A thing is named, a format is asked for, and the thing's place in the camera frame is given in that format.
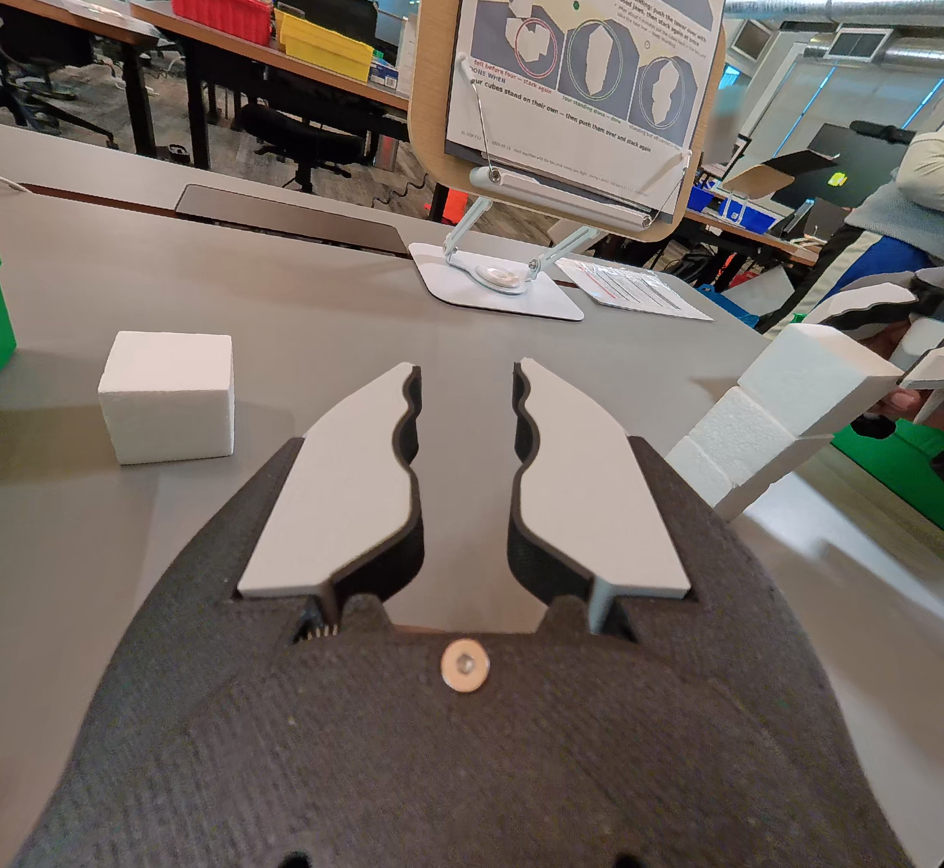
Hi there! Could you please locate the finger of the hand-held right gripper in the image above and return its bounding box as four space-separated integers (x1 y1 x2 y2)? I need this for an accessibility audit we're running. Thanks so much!
802 282 924 339
898 348 944 392

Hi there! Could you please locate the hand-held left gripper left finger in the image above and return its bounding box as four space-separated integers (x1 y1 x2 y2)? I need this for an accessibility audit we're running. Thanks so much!
236 362 426 624

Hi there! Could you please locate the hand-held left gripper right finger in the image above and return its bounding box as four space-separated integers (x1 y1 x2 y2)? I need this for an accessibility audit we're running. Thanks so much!
506 358 693 634

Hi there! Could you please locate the white foam cube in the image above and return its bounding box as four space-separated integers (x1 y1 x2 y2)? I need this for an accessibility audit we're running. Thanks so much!
736 322 907 439
664 435 755 524
97 330 236 466
684 386 836 487

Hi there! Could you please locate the person's right hand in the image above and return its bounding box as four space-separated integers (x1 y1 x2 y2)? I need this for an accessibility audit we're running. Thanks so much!
874 385 932 425

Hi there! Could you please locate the black monitor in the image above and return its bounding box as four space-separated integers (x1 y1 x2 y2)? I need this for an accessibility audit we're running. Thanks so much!
770 121 917 214

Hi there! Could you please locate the blue plastic bin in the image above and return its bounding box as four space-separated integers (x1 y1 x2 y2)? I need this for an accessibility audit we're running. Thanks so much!
688 184 777 233

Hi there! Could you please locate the paper sheet with lines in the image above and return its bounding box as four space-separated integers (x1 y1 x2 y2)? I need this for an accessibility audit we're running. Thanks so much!
553 257 714 322

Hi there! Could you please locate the black office chair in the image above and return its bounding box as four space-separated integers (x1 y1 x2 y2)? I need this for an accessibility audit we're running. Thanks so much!
238 64 377 195
0 16 117 148

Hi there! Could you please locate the wooden office table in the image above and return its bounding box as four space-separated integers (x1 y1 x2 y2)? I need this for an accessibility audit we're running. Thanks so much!
0 0 165 157
131 0 412 172

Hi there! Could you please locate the yellow plastic bin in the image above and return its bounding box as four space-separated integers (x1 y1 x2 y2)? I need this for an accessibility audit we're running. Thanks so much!
273 8 376 84

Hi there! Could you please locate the wooden document stand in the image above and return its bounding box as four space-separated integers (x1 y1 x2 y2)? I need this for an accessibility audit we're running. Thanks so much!
408 0 729 324

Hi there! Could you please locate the red plastic bin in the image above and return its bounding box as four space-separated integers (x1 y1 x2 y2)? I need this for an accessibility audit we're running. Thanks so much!
160 0 274 47

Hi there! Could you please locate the dark desk cable flap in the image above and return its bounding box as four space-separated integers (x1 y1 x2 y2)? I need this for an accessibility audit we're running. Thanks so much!
175 183 412 258

